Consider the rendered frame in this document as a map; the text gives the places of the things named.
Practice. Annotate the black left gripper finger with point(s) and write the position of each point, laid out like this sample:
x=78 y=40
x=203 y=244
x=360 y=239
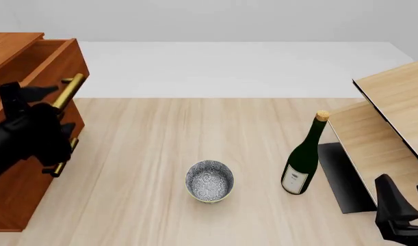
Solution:
x=37 y=92
x=68 y=129

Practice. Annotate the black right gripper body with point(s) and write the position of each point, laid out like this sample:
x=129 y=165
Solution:
x=403 y=230

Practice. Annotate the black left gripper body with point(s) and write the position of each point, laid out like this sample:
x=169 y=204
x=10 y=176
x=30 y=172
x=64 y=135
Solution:
x=49 y=138

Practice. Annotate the wooden drawer with interior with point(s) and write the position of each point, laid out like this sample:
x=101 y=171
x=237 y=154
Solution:
x=70 y=66

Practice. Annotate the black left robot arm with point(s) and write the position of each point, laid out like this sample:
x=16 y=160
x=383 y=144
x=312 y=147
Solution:
x=7 y=146

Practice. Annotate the closed wooden drawer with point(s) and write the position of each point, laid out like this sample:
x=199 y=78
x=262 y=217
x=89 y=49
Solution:
x=27 y=189

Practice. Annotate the wooden cabinet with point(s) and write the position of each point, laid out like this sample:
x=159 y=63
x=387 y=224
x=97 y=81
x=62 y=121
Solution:
x=13 y=205

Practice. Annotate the pale wood shelf rack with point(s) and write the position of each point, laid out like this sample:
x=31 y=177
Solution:
x=376 y=133

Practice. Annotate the dark green wine bottle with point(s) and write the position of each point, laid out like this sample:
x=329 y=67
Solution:
x=299 y=166

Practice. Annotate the bottle cork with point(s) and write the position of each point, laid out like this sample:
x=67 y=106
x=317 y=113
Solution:
x=322 y=115

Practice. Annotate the blue white patterned bowl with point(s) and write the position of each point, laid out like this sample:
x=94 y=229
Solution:
x=209 y=182

